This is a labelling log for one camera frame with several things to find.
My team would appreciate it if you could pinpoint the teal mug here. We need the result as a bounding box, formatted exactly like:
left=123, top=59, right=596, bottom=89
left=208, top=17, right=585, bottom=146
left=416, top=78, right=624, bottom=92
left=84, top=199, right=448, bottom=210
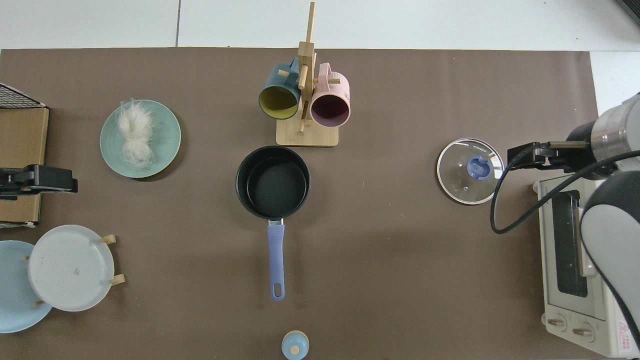
left=258, top=56, right=303, bottom=121

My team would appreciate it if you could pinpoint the small blue round bell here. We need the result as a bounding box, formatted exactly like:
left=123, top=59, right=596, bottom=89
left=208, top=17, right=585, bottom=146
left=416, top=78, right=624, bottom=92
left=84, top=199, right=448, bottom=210
left=281, top=330, right=310, bottom=360

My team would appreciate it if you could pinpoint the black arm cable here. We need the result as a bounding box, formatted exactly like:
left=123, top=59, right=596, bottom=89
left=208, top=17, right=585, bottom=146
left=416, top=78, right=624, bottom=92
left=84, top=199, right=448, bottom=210
left=490, top=149, right=640, bottom=235

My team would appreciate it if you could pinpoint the pale green plate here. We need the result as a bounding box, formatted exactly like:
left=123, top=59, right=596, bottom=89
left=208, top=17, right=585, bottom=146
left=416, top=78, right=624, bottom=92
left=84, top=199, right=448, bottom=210
left=100, top=99, right=182, bottom=179

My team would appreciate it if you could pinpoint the glass lid with blue knob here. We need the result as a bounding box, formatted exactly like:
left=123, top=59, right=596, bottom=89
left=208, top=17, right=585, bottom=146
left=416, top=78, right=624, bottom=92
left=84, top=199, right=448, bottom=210
left=436, top=137, right=505, bottom=206

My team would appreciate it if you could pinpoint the dark corner equipment piece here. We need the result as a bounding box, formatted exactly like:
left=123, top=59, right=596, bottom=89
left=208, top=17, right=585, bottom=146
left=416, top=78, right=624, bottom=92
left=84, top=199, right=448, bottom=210
left=617, top=0, right=640, bottom=26

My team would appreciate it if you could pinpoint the wooden cup stand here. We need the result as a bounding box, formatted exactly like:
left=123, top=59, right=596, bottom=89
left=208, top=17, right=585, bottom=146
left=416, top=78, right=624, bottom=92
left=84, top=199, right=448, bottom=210
left=276, top=1, right=342, bottom=147

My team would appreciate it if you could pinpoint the pink ribbed mug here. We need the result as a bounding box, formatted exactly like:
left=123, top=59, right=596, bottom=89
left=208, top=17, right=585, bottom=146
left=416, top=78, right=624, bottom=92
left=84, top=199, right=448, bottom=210
left=310, top=62, right=351, bottom=128

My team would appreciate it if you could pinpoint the grey plate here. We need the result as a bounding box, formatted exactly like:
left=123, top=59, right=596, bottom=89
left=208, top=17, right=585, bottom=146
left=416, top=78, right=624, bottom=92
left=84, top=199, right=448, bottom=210
left=27, top=225, right=115, bottom=313

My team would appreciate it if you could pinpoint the white vermicelli bundle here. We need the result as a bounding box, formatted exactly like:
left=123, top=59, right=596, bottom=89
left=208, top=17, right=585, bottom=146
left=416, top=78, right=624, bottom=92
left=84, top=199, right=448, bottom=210
left=116, top=97, right=161, bottom=170

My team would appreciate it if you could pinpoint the brown table cloth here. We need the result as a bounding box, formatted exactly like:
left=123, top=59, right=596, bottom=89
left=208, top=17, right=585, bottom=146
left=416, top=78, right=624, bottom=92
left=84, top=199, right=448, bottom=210
left=0, top=47, right=601, bottom=360

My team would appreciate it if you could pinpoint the wooden plate rack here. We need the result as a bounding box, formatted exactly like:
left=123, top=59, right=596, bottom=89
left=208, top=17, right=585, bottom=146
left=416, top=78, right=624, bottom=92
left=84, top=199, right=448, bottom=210
left=22, top=234, right=126, bottom=307

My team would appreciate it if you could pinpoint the wire basket with wooden floor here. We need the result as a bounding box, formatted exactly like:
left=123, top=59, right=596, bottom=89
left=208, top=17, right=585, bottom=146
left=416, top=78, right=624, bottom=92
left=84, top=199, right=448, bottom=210
left=0, top=82, right=51, bottom=229

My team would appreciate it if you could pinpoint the light blue plate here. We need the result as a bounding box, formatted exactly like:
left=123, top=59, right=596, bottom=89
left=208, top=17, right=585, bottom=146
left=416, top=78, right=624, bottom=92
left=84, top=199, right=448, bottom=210
left=0, top=240, right=53, bottom=334

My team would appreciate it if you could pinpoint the black pot with blue handle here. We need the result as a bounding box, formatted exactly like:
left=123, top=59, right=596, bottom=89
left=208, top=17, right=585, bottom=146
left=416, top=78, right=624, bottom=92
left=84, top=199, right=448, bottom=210
left=235, top=145, right=311, bottom=302

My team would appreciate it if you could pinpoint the pale toaster oven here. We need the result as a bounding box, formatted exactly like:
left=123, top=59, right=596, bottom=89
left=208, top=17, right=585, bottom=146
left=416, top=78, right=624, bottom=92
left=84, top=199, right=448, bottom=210
left=532, top=175, right=640, bottom=358

